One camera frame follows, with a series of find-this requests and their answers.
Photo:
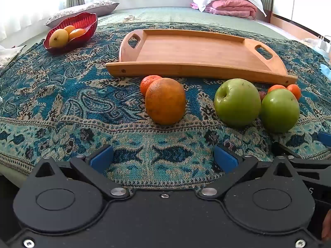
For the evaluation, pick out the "small mandarin orange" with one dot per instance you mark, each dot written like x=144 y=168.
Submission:
x=147 y=84
x=294 y=91
x=275 y=87

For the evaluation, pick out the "white charger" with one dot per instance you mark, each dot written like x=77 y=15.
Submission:
x=325 y=42

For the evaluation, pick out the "white wardrobe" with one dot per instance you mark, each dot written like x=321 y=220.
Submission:
x=302 y=0

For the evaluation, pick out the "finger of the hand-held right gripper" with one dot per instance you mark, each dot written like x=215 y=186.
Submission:
x=313 y=164
x=325 y=137

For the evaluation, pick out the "floral printed cloth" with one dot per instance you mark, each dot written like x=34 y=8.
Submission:
x=10 y=55

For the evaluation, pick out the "red glass bowl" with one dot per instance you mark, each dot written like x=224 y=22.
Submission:
x=85 y=23

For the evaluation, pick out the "floral pillow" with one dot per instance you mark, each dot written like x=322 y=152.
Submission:
x=85 y=9

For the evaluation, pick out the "small dark red fruit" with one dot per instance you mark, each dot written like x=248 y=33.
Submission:
x=262 y=95

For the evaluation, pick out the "folded pink blanket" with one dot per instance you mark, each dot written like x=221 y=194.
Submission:
x=232 y=7

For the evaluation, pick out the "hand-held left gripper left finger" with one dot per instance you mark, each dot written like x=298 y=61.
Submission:
x=102 y=157

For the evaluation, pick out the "large orange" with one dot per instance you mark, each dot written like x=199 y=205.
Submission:
x=165 y=100

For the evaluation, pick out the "light blue cloth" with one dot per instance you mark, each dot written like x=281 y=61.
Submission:
x=326 y=70

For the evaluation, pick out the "yellow mango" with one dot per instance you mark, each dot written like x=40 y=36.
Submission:
x=58 y=38

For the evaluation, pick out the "green apple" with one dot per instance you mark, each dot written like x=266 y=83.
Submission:
x=236 y=103
x=279 y=111

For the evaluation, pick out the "blue paisley patterned blanket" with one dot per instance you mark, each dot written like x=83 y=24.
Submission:
x=77 y=95

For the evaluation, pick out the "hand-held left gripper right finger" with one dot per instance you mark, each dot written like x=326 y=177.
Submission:
x=225 y=160

